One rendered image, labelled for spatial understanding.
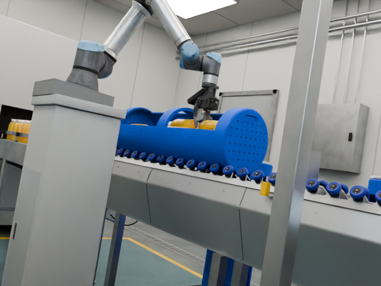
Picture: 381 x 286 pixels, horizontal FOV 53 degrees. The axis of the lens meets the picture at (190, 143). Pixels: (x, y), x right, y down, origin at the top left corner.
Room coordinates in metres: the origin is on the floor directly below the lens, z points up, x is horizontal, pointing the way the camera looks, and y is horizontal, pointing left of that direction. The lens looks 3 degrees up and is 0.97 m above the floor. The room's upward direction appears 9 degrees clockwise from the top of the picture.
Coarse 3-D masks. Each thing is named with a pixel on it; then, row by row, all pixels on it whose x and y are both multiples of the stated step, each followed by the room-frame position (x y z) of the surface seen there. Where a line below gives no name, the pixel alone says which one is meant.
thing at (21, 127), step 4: (12, 124) 3.43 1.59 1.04; (16, 124) 3.34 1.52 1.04; (20, 124) 3.25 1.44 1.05; (24, 124) 3.16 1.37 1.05; (28, 124) 3.08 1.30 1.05; (8, 128) 3.44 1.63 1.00; (12, 128) 3.34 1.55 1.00; (16, 128) 3.34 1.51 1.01; (20, 128) 3.25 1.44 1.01; (24, 128) 3.15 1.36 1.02; (28, 128) 3.06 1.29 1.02; (20, 132) 3.25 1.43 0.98; (24, 132) 3.15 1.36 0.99; (28, 132) 3.06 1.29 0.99; (8, 136) 3.43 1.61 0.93; (12, 136) 3.34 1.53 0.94; (20, 136) 3.16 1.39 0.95; (12, 140) 3.34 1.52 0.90; (20, 140) 3.15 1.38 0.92; (24, 140) 3.07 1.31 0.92
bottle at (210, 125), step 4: (208, 120) 1.77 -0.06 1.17; (212, 120) 1.76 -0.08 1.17; (200, 124) 1.79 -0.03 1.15; (204, 124) 1.76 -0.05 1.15; (208, 124) 1.74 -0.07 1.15; (212, 124) 1.72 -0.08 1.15; (216, 124) 1.71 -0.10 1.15; (200, 128) 1.78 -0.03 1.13; (204, 128) 1.76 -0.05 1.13; (208, 128) 1.74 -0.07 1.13; (212, 128) 1.72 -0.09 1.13
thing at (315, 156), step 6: (312, 150) 1.36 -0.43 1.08; (312, 156) 1.36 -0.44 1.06; (318, 156) 1.39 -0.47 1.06; (312, 162) 1.37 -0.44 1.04; (318, 162) 1.39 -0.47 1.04; (312, 168) 1.37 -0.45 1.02; (318, 168) 1.40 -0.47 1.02; (312, 174) 1.38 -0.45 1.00; (318, 174) 1.40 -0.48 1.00; (306, 180) 1.35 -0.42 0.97
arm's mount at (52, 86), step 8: (48, 80) 1.58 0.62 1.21; (56, 80) 1.53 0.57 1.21; (40, 88) 1.65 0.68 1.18; (48, 88) 1.57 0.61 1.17; (56, 88) 1.53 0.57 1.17; (64, 88) 1.55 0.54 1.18; (72, 88) 1.57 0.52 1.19; (80, 88) 1.59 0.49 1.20; (72, 96) 1.58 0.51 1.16; (80, 96) 1.60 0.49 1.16; (88, 96) 1.62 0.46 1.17; (96, 96) 1.64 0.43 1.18; (104, 96) 1.66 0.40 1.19; (112, 96) 1.69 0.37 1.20; (104, 104) 1.67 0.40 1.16; (112, 104) 1.69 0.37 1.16
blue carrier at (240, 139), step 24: (144, 120) 2.29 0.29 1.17; (168, 120) 1.83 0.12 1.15; (216, 120) 1.89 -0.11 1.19; (240, 120) 1.56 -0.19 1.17; (120, 144) 2.15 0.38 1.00; (144, 144) 1.95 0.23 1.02; (168, 144) 1.79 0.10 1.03; (192, 144) 1.66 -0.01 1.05; (216, 144) 1.55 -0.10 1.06; (240, 144) 1.58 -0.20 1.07; (264, 144) 1.68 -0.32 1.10
